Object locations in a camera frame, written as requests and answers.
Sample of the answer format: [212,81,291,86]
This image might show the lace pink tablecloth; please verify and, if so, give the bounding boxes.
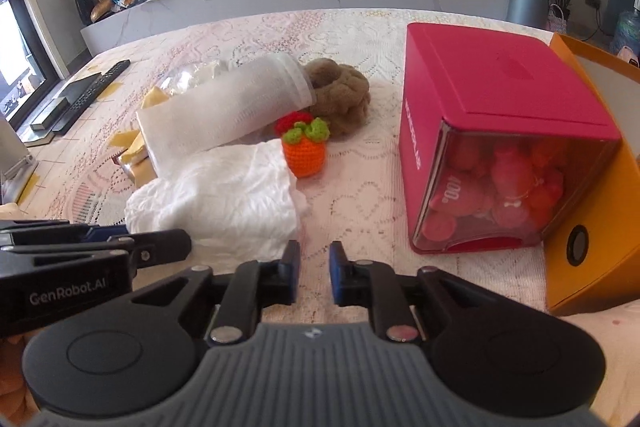
[1,23,623,426]

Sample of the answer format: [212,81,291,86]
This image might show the white crumpled cloth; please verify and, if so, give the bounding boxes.
[125,140,308,271]

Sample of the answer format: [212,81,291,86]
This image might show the yellow cloth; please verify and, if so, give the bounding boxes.
[108,84,170,188]

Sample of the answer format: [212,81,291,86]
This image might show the rolled white towel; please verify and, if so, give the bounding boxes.
[137,53,316,176]

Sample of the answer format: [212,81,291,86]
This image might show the orange crochet fruit toy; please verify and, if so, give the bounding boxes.
[274,112,330,179]

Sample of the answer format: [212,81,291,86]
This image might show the black remote control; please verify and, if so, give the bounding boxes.
[52,60,131,135]

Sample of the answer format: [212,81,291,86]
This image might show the black flat box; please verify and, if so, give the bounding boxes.
[21,72,101,147]

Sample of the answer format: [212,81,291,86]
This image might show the brown plush toy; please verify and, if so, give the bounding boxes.
[304,58,371,138]

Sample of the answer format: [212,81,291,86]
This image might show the red storage box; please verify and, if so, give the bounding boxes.
[399,23,620,254]

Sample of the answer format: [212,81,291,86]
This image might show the orange cardboard box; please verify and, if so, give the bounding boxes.
[544,34,639,315]

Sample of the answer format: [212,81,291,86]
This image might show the woven small basket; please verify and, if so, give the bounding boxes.
[546,3,567,34]

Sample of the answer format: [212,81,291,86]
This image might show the blue water jug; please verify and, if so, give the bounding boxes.
[610,0,640,62]

